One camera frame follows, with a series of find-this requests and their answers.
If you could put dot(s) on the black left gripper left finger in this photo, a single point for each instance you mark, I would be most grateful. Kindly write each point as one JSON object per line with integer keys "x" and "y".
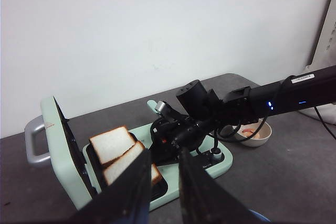
{"x": 127, "y": 200}

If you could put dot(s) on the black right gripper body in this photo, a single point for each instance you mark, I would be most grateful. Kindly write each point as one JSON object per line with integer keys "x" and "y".
{"x": 183, "y": 132}

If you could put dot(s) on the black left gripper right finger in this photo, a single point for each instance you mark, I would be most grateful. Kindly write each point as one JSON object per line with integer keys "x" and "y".
{"x": 202, "y": 199}

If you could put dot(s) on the bread slice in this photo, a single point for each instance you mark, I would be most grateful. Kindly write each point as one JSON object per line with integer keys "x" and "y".
{"x": 112, "y": 172}
{"x": 112, "y": 144}

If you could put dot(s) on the orange shrimp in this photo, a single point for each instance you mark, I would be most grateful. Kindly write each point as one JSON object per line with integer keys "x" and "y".
{"x": 250, "y": 131}

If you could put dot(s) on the beige ribbed bowl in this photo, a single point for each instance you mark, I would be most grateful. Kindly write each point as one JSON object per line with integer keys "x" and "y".
{"x": 259, "y": 139}

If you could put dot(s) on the green breakfast maker lid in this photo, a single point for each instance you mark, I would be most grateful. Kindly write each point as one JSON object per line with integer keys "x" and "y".
{"x": 70, "y": 164}

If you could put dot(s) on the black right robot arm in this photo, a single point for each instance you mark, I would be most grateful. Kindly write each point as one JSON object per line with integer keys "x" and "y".
{"x": 275, "y": 98}

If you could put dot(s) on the green breakfast maker base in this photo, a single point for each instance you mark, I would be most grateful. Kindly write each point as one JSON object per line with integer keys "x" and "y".
{"x": 164, "y": 174}

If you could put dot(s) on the black round frying pan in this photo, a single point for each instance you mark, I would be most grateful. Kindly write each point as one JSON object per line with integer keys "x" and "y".
{"x": 160, "y": 150}

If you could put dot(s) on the white cabinet at right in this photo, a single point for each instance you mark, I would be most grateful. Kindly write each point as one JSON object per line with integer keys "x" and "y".
{"x": 324, "y": 56}

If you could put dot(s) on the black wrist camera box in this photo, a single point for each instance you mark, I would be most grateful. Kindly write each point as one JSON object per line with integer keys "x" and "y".
{"x": 197, "y": 102}

